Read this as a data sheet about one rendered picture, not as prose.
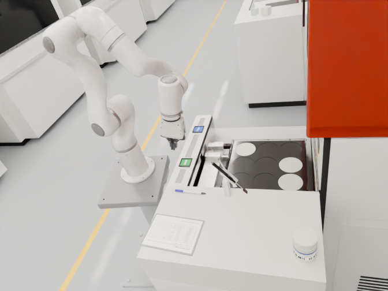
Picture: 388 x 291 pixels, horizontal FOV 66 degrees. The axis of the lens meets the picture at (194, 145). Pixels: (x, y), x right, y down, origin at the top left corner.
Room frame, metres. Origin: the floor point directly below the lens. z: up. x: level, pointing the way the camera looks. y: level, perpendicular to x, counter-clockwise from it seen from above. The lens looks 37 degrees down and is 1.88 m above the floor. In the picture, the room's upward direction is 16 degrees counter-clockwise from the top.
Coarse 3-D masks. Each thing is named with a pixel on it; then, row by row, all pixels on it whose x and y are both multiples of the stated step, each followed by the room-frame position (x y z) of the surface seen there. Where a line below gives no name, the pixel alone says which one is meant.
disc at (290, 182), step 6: (288, 174) 0.89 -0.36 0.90; (294, 174) 0.88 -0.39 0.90; (282, 180) 0.87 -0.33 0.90; (288, 180) 0.86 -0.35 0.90; (294, 180) 0.85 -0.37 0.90; (300, 180) 0.84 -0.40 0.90; (282, 186) 0.84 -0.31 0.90; (288, 186) 0.83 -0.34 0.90; (294, 186) 0.82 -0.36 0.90; (300, 186) 0.81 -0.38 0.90
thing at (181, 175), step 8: (200, 120) 1.41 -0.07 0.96; (208, 120) 1.38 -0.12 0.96; (192, 128) 1.35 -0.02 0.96; (192, 136) 1.28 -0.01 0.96; (200, 136) 1.26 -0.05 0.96; (184, 144) 1.23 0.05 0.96; (192, 144) 1.21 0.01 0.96; (200, 144) 1.19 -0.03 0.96; (184, 152) 1.16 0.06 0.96; (192, 152) 1.15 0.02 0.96; (192, 160) 1.09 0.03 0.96; (176, 168) 1.06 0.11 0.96; (184, 168) 1.05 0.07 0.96; (192, 168) 1.03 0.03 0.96; (176, 176) 1.01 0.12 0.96; (184, 176) 1.00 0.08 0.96; (168, 184) 0.97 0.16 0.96; (176, 184) 0.96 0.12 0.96; (184, 184) 0.95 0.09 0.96
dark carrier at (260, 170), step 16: (256, 144) 1.14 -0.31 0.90; (272, 144) 1.11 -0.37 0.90; (288, 144) 1.08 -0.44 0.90; (304, 144) 1.05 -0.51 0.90; (240, 160) 1.07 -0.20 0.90; (256, 160) 1.03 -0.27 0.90; (272, 160) 1.01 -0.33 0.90; (304, 160) 0.95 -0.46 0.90; (240, 176) 0.96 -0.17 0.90; (256, 176) 0.93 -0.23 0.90; (272, 176) 0.91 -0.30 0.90; (304, 176) 0.86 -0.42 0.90
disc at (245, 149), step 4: (240, 144) 1.18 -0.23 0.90; (244, 144) 1.17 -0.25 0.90; (248, 144) 1.16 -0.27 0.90; (252, 144) 1.15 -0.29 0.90; (236, 148) 1.16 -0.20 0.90; (240, 148) 1.15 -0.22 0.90; (244, 148) 1.14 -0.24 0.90; (248, 148) 1.13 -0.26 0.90; (252, 148) 1.12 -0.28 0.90; (236, 152) 1.13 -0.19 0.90; (240, 152) 1.12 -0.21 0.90; (244, 152) 1.11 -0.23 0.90; (248, 152) 1.10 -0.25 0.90; (252, 152) 1.09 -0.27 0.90
